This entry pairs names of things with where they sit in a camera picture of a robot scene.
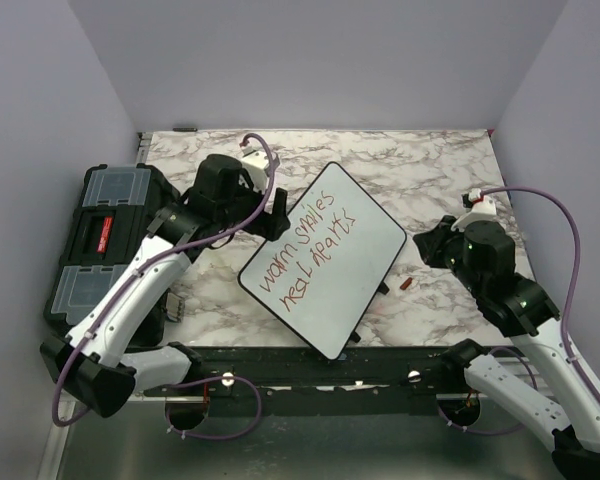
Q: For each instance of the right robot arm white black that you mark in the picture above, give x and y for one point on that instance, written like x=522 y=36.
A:
x=482 y=258

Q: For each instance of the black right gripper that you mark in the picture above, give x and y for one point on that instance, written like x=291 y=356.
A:
x=431 y=242

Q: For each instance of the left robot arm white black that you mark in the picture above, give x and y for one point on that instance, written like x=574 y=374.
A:
x=92 y=362

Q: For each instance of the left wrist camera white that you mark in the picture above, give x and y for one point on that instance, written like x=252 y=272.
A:
x=257 y=168

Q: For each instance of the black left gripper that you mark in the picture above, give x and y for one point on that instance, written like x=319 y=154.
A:
x=272 y=226

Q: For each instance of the black front mounting rail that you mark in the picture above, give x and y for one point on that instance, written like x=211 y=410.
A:
x=298 y=381

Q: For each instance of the black plastic toolbox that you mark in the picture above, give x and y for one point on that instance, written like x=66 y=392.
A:
x=115 y=207

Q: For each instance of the red marker cap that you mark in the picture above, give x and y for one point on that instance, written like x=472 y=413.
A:
x=406 y=284

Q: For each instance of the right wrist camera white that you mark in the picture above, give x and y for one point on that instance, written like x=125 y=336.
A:
x=479 y=206

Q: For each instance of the aluminium frame rail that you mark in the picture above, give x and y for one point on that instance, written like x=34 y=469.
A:
x=56 y=441

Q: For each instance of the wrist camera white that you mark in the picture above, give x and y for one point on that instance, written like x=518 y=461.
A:
x=257 y=168
x=479 y=206

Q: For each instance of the white whiteboard black frame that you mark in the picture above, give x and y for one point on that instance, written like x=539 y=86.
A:
x=321 y=275

